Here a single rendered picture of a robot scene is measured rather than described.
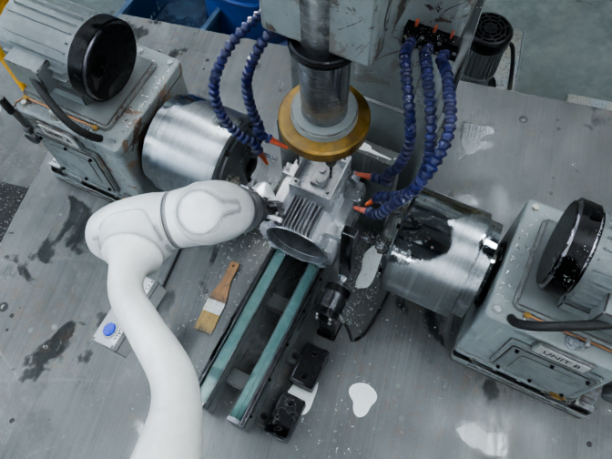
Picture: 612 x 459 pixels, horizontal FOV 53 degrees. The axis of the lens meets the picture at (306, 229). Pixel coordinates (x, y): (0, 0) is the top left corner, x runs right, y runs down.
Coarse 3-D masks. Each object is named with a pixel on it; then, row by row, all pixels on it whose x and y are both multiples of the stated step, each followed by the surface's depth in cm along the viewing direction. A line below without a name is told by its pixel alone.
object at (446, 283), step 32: (416, 224) 127; (448, 224) 126; (480, 224) 127; (384, 256) 135; (416, 256) 126; (448, 256) 125; (480, 256) 125; (384, 288) 136; (416, 288) 129; (448, 288) 126; (480, 288) 131
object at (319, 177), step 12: (300, 168) 137; (312, 168) 138; (324, 168) 136; (348, 168) 138; (300, 180) 134; (312, 180) 136; (324, 180) 136; (300, 192) 135; (312, 192) 132; (324, 192) 132; (336, 192) 135; (324, 204) 135
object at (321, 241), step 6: (354, 174) 140; (354, 180) 140; (264, 222) 137; (270, 222) 136; (318, 240) 134; (324, 240) 134; (318, 246) 135; (324, 246) 134; (318, 264) 146; (324, 264) 145
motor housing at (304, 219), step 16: (288, 192) 142; (288, 208) 136; (304, 208) 135; (320, 208) 136; (336, 208) 139; (352, 208) 141; (288, 224) 134; (304, 224) 135; (320, 224) 136; (272, 240) 146; (288, 240) 149; (304, 240) 150; (304, 256) 148; (320, 256) 146
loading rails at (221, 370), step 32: (352, 224) 164; (288, 256) 154; (256, 288) 148; (320, 288) 156; (256, 320) 150; (288, 320) 144; (224, 352) 141; (288, 352) 150; (224, 384) 146; (256, 384) 138; (256, 416) 144
